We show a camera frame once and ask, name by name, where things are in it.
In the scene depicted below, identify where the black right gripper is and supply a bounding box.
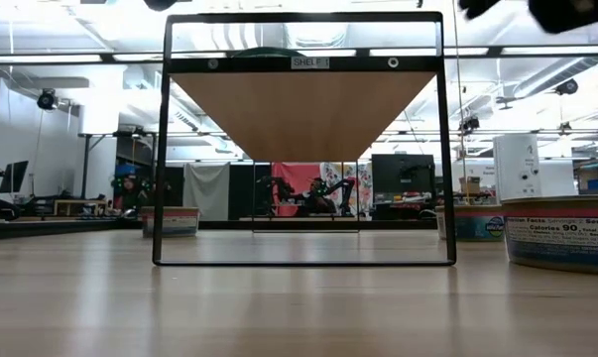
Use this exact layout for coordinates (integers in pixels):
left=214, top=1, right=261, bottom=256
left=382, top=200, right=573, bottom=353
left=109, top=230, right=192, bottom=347
left=458, top=0, right=598, bottom=35

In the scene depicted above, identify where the gold-lid tuna can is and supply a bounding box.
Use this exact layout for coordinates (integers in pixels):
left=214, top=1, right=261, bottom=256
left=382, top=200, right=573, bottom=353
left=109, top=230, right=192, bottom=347
left=140, top=206, right=201, bottom=239
left=434, top=204, right=508, bottom=243

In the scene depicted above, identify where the gold pull-tab lid can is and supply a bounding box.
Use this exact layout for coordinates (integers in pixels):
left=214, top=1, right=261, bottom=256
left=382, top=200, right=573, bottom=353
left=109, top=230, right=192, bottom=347
left=500, top=194, right=598, bottom=276

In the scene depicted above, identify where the white shelf label sticker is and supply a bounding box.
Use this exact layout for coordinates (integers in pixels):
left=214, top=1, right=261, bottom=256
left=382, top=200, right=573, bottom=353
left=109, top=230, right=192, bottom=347
left=291, top=56, right=331, bottom=70

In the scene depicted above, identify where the ceiling strip light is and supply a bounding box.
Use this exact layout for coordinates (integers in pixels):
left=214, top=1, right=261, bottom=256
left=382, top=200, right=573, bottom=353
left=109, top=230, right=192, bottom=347
left=370, top=48, right=491, bottom=57
left=112, top=52, right=228, bottom=61
left=0, top=53, right=104, bottom=64
left=501, top=46, right=598, bottom=56

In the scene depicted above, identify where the white box-shaped appliance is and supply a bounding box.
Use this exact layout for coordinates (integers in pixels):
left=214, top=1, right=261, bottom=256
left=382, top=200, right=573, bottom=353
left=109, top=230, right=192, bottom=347
left=493, top=133, right=543, bottom=202

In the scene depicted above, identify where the brown cardboard box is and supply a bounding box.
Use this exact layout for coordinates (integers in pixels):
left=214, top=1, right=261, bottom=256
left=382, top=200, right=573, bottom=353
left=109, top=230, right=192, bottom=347
left=459, top=176, right=482, bottom=195

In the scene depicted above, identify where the large black screen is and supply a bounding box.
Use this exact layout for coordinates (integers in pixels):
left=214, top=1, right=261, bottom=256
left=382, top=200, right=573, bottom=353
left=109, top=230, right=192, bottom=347
left=371, top=153, right=436, bottom=197

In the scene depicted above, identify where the person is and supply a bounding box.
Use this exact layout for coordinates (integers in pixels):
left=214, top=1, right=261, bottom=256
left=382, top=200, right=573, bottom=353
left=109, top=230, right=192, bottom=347
left=110, top=173, right=154, bottom=214

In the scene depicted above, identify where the grey hanging cloth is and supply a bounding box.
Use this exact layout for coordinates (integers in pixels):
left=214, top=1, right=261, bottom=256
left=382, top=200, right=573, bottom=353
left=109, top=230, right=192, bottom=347
left=182, top=162, right=231, bottom=222

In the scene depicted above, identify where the floral hanging cloth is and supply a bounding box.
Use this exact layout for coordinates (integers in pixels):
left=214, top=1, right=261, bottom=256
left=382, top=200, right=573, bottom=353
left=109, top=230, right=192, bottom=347
left=320, top=161, right=374, bottom=214

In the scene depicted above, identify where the red hanging cloth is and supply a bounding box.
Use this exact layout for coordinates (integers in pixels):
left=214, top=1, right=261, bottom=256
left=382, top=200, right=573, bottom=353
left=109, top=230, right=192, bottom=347
left=271, top=162, right=324, bottom=218

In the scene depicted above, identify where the black computer monitor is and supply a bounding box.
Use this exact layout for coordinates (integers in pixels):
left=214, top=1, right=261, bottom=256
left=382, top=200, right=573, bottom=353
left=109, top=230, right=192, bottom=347
left=0, top=159, right=31, bottom=195

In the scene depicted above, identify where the thin hanging cable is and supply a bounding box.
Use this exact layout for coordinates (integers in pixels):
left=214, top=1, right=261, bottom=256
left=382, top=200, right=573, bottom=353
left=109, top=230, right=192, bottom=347
left=450, top=0, right=467, bottom=204

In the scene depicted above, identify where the black metal post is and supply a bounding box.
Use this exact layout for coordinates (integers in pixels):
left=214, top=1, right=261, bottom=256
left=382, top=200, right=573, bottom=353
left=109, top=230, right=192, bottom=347
left=77, top=132, right=106, bottom=199

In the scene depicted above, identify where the wooden shelf with black frame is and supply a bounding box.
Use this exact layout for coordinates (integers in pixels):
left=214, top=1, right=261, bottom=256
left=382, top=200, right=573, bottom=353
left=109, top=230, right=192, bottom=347
left=152, top=12, right=457, bottom=268

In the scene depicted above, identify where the black aluminium rig frame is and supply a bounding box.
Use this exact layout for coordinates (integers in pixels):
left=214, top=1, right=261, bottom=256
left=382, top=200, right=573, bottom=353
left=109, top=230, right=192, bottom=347
left=0, top=217, right=441, bottom=242

